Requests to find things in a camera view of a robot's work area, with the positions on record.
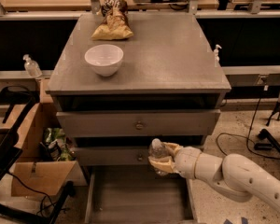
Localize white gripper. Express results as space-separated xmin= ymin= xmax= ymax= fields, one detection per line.
xmin=148 ymin=142 xmax=202 ymax=179

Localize clear plastic water bottle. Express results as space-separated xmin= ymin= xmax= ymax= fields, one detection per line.
xmin=147 ymin=137 xmax=173 ymax=176

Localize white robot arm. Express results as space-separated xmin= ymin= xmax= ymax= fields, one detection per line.
xmin=148 ymin=139 xmax=280 ymax=213

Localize top grey drawer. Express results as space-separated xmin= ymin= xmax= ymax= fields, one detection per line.
xmin=57 ymin=109 xmax=220 ymax=137

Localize middle grey drawer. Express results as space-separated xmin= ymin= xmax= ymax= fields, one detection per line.
xmin=73 ymin=147 xmax=148 ymax=166

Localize open bottom grey drawer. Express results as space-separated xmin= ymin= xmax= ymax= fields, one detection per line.
xmin=85 ymin=165 xmax=197 ymax=224

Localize grey drawer cabinet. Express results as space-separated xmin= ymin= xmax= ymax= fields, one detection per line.
xmin=45 ymin=12 xmax=231 ymax=224

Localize small white pump bottle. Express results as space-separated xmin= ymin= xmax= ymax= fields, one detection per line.
xmin=214 ymin=44 xmax=222 ymax=63

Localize clear pump sanitizer bottle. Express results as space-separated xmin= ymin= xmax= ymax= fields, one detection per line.
xmin=23 ymin=54 xmax=42 ymax=77

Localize black floor bar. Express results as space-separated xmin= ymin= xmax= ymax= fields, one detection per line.
xmin=254 ymin=129 xmax=280 ymax=154

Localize green snack bags in box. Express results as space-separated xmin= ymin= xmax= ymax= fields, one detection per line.
xmin=39 ymin=127 xmax=74 ymax=161

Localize white ceramic bowl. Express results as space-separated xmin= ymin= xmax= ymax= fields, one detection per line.
xmin=84 ymin=44 xmax=124 ymax=77

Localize open cardboard box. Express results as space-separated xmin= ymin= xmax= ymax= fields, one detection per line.
xmin=0 ymin=88 xmax=86 ymax=196

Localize yellow chip bag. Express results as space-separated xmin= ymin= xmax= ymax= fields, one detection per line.
xmin=91 ymin=0 xmax=133 ymax=40

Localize black floor cable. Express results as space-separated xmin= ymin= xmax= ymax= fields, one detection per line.
xmin=215 ymin=84 xmax=280 ymax=183

